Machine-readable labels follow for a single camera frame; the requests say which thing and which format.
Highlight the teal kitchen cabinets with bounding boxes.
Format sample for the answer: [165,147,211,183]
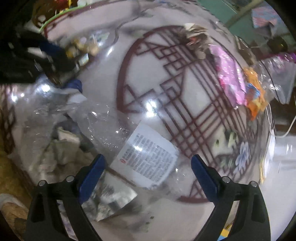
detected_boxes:
[198,0,256,43]

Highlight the clear plastic bag with label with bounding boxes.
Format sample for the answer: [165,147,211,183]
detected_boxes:
[9,78,195,221]

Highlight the crumpled paper ball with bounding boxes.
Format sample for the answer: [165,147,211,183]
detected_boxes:
[182,23,212,60]

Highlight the orange blue candy wrapper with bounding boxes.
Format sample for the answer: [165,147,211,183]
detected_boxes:
[246,83,260,101]

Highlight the clear bag orange snacks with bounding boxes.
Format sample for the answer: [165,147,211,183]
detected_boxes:
[243,56,295,120]

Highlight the pink foil wrapper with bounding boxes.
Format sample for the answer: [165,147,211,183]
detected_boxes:
[209,44,246,108]

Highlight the clear plastic water bottle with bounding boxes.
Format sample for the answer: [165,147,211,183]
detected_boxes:
[255,52,295,92]

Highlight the plaid hanging towel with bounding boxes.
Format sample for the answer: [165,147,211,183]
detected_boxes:
[251,6,278,29]

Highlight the white charging cable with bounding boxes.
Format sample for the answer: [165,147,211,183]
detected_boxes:
[265,101,296,139]

